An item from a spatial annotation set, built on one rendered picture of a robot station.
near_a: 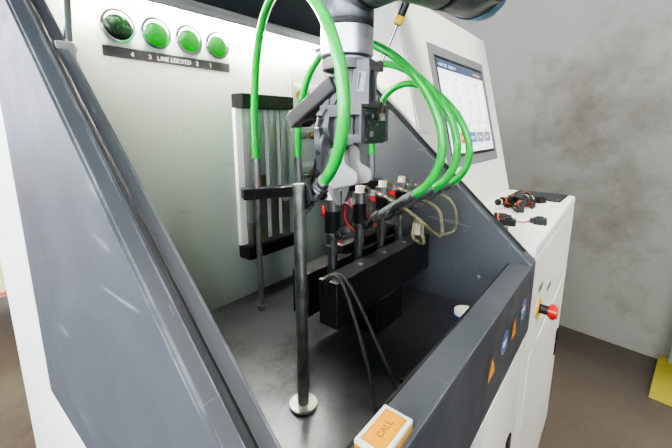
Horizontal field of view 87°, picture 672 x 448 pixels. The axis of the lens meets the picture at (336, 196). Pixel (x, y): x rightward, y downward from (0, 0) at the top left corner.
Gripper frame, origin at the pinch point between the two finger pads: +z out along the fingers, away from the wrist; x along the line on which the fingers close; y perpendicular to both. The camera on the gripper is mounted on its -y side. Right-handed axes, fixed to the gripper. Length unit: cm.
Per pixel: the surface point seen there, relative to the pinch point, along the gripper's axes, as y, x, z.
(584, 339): 30, 194, 112
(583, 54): 11, 204, -50
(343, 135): 11.7, -13.2, -9.9
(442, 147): 13.1, 9.8, -7.6
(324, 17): 8.0, -11.8, -22.3
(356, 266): 0.4, 5.2, 13.4
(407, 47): -9, 39, -30
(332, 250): -2.1, 1.6, 10.0
